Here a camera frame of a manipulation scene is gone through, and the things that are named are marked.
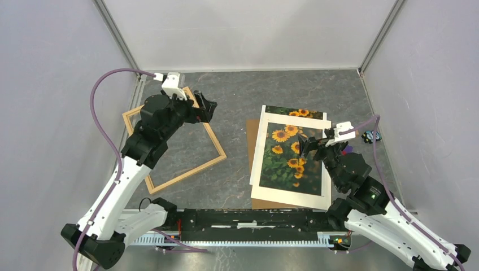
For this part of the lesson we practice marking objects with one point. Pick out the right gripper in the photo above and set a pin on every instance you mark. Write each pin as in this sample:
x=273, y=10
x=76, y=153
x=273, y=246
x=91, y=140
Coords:
x=306, y=144

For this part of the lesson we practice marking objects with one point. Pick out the wooden picture frame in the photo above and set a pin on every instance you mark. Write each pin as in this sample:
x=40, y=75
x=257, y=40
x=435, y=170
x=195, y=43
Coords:
x=152, y=189

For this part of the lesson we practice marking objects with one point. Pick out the white slotted cable duct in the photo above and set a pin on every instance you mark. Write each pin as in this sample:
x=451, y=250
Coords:
x=321, y=240

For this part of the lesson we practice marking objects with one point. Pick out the white photo mat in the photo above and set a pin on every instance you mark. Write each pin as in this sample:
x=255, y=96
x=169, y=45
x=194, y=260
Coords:
x=322, y=201

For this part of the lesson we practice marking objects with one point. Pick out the brown backing board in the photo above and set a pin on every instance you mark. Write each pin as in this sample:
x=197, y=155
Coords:
x=252, y=127

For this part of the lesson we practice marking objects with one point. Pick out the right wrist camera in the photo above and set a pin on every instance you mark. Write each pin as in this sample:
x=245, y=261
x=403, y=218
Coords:
x=342, y=132

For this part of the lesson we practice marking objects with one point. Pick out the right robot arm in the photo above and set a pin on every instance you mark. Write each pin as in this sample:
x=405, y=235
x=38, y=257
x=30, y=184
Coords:
x=371, y=210

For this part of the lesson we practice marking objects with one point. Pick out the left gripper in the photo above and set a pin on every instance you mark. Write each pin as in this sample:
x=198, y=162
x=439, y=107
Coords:
x=203, y=113

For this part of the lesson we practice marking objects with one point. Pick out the black blue toy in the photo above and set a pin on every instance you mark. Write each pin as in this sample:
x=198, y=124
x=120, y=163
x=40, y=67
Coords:
x=369, y=135

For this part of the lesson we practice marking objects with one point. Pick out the red purple block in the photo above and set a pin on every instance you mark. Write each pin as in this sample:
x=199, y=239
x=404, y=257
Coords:
x=348, y=149

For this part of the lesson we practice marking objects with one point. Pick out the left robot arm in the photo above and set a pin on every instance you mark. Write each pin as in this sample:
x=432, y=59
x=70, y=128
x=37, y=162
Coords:
x=97, y=235

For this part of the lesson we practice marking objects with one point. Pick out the sunflower photo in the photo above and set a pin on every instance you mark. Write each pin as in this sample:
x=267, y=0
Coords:
x=295, y=112

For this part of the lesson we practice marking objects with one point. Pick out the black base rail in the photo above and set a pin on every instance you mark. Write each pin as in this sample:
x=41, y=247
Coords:
x=245, y=224

